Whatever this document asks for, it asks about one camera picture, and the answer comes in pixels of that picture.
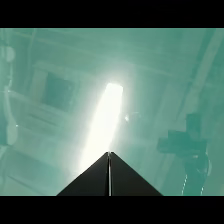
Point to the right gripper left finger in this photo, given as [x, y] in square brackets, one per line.
[94, 180]

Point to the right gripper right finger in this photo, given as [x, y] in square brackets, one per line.
[128, 181]

